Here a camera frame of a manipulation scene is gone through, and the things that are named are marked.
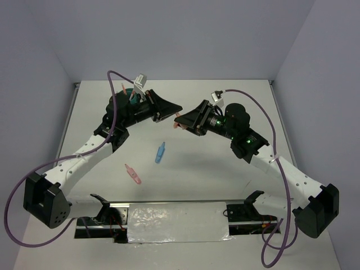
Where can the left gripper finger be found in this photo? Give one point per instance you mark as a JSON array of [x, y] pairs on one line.
[[161, 105], [165, 112]]

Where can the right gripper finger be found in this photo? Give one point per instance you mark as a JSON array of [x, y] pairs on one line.
[[195, 116], [190, 129]]

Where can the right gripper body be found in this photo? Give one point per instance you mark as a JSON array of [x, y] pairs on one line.
[[213, 122]]

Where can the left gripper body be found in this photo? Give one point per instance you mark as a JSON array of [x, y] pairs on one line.
[[146, 110]]

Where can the red slim highlighter pen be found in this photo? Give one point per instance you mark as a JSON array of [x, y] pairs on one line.
[[132, 95]]

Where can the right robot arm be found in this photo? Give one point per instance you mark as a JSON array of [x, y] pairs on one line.
[[317, 204]]

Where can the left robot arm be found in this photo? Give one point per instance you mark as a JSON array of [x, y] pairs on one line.
[[45, 194]]

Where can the teal round organizer container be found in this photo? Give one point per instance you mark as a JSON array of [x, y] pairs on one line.
[[136, 99]]

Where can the blue stubby highlighter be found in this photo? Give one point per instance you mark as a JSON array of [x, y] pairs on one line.
[[160, 153]]

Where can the pink stubby highlighter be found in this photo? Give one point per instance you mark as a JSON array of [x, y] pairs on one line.
[[132, 173]]

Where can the silver foil sheet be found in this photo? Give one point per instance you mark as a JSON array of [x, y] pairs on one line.
[[177, 222]]

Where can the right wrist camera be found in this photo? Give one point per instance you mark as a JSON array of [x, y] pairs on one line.
[[217, 98]]

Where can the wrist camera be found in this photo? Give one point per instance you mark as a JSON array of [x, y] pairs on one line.
[[217, 98], [139, 85]]

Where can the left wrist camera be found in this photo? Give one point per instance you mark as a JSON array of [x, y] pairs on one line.
[[139, 85]]

